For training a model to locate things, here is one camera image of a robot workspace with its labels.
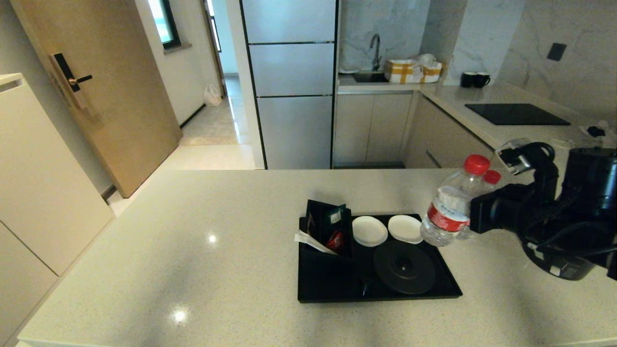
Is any white crumpled cloth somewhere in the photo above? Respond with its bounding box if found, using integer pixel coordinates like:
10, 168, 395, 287
579, 119, 617, 149

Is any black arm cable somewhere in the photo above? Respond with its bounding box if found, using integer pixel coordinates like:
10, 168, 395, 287
516, 142, 617, 258

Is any black induction cooktop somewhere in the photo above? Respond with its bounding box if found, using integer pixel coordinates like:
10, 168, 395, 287
466, 103, 572, 126

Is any wooden door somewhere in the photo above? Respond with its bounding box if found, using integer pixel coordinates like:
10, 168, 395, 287
11, 0, 183, 198

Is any white plastic bag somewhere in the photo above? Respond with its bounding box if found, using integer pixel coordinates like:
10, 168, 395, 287
203, 84, 223, 106

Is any green tea packet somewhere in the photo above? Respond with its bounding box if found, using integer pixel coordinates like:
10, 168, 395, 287
324, 205, 347, 225

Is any beige sink base cabinet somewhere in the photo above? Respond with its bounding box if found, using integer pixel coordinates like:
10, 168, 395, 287
334, 91, 416, 168

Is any cardboard box yellow tape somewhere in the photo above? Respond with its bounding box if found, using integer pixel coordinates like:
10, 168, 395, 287
384, 53, 443, 84

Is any black rectangular tray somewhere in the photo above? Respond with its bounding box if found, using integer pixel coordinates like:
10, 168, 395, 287
297, 214, 463, 303

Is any clear water bottle red cap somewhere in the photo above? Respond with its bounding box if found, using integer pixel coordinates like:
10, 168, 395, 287
456, 170, 502, 240
420, 154, 491, 248

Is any dark framed window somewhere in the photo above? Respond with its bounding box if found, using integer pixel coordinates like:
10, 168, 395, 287
147, 0, 183, 51

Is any beige counter base cabinet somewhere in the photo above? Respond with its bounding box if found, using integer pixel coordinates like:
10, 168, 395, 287
404, 93, 515, 168

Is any steel sink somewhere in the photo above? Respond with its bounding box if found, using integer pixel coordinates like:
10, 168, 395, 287
352, 71, 390, 83

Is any silver refrigerator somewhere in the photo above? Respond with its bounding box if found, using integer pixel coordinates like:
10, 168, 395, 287
240, 0, 338, 169

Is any black organizer box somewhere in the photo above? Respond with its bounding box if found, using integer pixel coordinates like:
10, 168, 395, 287
305, 199, 356, 263

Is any black round kettle base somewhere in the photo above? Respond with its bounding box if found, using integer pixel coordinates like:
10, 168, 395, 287
374, 240, 437, 295

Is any round white coaster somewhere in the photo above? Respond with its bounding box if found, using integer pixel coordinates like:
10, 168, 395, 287
352, 215, 389, 247
388, 214, 426, 244

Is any black electric kettle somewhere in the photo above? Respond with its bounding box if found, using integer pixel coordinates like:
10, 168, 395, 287
524, 240, 599, 281

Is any dark kitchen faucet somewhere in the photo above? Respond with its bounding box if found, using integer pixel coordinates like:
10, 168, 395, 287
370, 33, 383, 71

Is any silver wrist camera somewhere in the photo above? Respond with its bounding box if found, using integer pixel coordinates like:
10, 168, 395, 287
496, 138, 532, 175

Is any black door lock handle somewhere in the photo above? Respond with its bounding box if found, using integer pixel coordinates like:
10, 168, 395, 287
49, 52, 93, 110

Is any white tall cabinet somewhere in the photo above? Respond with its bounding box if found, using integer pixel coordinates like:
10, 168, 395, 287
0, 73, 116, 347

